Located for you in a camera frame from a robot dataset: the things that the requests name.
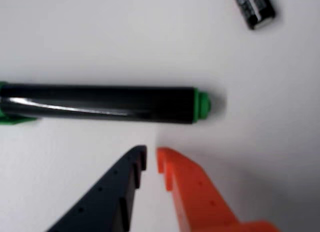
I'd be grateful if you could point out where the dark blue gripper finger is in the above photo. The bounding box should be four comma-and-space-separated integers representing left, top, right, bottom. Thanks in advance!
46, 145, 148, 232

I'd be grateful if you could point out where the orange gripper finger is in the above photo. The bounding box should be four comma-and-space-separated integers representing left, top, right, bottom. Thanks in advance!
156, 147, 283, 232

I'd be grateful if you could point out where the green capped black marker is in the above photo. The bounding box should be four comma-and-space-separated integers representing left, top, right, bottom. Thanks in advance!
0, 81, 213, 127

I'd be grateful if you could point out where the black AA battery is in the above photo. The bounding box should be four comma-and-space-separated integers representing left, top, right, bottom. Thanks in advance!
231, 0, 277, 31

